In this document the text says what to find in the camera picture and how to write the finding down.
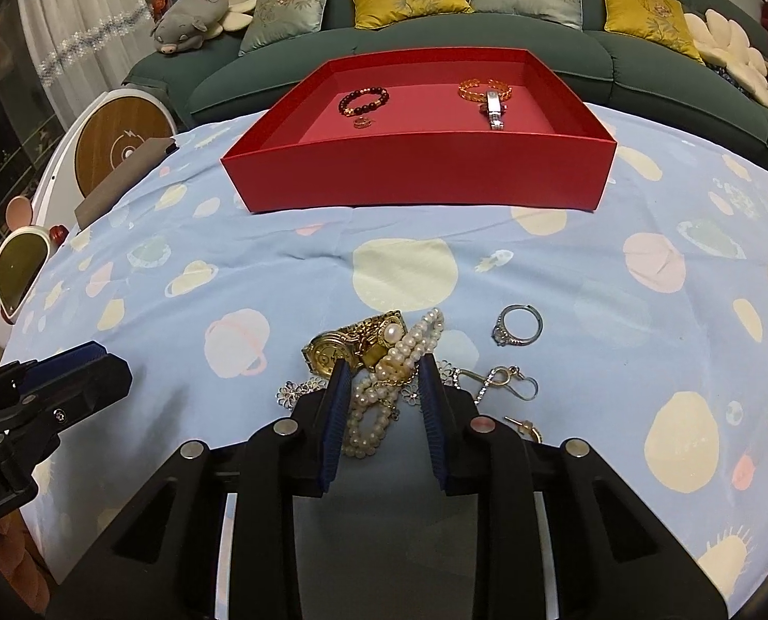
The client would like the pale green embroidered cushion left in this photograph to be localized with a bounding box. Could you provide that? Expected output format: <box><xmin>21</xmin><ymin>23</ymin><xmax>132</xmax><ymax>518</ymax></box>
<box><xmin>238</xmin><ymin>0</ymin><xmax>327</xmax><ymax>56</ymax></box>

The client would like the silver hook earring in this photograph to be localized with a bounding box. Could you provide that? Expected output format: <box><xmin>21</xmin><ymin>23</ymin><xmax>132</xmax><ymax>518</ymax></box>
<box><xmin>453</xmin><ymin>367</ymin><xmax>540</xmax><ymax>405</ymax></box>

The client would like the dark green sectional sofa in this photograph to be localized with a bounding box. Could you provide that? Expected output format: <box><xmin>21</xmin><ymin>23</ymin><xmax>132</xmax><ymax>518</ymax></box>
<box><xmin>125</xmin><ymin>0</ymin><xmax>768</xmax><ymax>171</ymax></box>

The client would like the brown folded cloth pouch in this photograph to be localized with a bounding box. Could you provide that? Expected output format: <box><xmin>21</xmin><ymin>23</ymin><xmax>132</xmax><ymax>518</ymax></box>
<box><xmin>74</xmin><ymin>137</ymin><xmax>178</xmax><ymax>231</ymax></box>

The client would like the black bead bracelet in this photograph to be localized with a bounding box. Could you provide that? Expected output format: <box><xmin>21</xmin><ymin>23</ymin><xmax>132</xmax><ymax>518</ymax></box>
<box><xmin>337</xmin><ymin>85</ymin><xmax>391</xmax><ymax>119</ymax></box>

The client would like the silver rectangular wristwatch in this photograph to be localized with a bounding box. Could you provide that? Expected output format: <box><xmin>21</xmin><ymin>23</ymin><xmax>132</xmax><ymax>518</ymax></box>
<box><xmin>485</xmin><ymin>90</ymin><xmax>504</xmax><ymax>130</ymax></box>

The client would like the blue planet print cloth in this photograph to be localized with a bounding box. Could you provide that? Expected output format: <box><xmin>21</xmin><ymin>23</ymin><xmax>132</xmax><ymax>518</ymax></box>
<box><xmin>6</xmin><ymin>109</ymin><xmax>768</xmax><ymax>610</ymax></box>

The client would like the silver ring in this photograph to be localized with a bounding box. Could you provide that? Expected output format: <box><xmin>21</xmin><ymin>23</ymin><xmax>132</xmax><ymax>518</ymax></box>
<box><xmin>490</xmin><ymin>302</ymin><xmax>545</xmax><ymax>349</ymax></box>

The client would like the red shallow tray box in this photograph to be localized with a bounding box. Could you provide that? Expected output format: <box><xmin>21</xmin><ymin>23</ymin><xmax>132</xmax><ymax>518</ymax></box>
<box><xmin>221</xmin><ymin>46</ymin><xmax>617</xmax><ymax>213</ymax></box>

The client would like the gold wristwatch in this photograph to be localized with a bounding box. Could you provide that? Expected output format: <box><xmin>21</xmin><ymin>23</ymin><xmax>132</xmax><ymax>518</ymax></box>
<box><xmin>301</xmin><ymin>311</ymin><xmax>406</xmax><ymax>379</ymax></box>

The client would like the white round wood-faced appliance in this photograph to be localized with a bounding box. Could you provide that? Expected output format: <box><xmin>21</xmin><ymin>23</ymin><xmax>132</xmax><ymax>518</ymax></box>
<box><xmin>32</xmin><ymin>87</ymin><xmax>178</xmax><ymax>228</ymax></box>

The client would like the cream flower shaped pillow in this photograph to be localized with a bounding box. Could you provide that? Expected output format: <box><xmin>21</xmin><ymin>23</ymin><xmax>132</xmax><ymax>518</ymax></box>
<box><xmin>684</xmin><ymin>8</ymin><xmax>768</xmax><ymax>108</ymax></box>

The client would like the yellow embroidered cushion right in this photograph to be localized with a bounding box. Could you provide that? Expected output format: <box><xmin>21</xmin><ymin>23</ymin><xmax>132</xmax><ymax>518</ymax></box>
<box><xmin>604</xmin><ymin>0</ymin><xmax>703</xmax><ymax>65</ymax></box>

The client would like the amber bead bracelet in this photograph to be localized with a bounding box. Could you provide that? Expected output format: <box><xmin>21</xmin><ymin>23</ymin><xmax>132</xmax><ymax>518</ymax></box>
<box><xmin>455</xmin><ymin>77</ymin><xmax>513</xmax><ymax>105</ymax></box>

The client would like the white sheer curtain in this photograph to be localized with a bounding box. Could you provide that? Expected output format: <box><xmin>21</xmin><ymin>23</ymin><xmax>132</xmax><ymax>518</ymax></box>
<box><xmin>18</xmin><ymin>0</ymin><xmax>154</xmax><ymax>128</ymax></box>

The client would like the grey pig plush toy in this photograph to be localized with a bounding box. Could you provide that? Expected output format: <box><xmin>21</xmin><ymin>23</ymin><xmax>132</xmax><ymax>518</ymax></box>
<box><xmin>151</xmin><ymin>0</ymin><xmax>228</xmax><ymax>56</ymax></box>

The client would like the small gold hoop earring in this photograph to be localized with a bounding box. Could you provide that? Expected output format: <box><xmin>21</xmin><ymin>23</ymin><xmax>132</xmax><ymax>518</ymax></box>
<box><xmin>503</xmin><ymin>416</ymin><xmax>544</xmax><ymax>444</ymax></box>

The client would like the pink eared vanity mirror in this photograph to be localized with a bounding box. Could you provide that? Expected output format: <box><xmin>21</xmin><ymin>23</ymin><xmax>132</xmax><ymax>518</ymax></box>
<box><xmin>0</xmin><ymin>196</ymin><xmax>69</xmax><ymax>325</ymax></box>

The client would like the white pearl bracelet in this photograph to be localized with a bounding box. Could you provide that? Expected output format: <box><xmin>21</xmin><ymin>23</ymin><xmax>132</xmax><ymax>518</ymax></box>
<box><xmin>339</xmin><ymin>306</ymin><xmax>448</xmax><ymax>461</ymax></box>

